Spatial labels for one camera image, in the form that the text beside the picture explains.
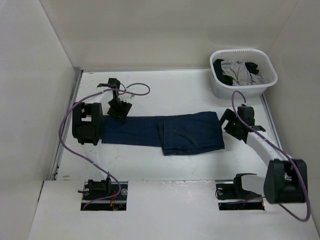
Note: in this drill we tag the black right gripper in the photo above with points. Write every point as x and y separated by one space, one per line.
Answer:
228 115

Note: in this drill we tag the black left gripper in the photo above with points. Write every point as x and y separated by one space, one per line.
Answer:
121 115

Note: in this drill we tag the dark blue denim jeans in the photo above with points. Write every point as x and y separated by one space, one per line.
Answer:
176 135

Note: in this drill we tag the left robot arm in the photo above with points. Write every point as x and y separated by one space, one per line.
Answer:
88 120

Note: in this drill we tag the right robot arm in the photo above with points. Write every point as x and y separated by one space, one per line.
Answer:
285 177

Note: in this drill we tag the grey garment in basket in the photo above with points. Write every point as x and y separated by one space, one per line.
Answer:
237 72

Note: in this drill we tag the black garment in basket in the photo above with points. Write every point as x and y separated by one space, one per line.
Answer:
222 75

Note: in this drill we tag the white plastic laundry basket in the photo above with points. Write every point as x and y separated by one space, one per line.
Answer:
247 70

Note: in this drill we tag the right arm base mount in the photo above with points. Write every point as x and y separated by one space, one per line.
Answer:
232 198

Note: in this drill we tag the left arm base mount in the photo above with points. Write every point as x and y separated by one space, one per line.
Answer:
104 195

